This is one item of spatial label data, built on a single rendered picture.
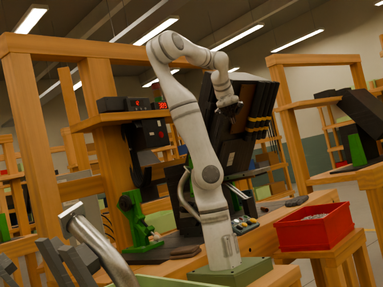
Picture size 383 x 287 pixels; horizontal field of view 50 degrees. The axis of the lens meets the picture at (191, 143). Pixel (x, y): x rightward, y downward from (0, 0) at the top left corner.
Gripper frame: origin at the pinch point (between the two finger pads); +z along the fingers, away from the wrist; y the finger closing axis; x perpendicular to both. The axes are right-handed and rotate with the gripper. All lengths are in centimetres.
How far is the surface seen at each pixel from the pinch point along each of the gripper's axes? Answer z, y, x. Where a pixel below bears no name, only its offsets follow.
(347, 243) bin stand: 35, -27, 51
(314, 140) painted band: 769, -221, -679
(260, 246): 36, 5, 41
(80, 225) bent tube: -74, 28, 96
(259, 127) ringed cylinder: 27.4, -12.0, -18.9
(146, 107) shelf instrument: 6, 39, -36
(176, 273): 1, 34, 63
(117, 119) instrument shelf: -5, 51, -19
